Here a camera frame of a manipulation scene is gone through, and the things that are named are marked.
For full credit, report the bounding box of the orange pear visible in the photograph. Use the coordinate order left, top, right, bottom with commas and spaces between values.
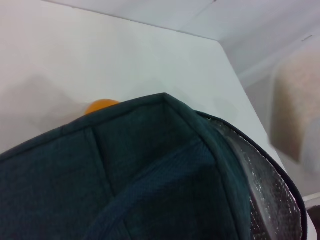
84, 98, 121, 116

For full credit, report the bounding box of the dark teal insulated bag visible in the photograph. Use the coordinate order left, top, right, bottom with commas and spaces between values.
0, 92, 308, 240

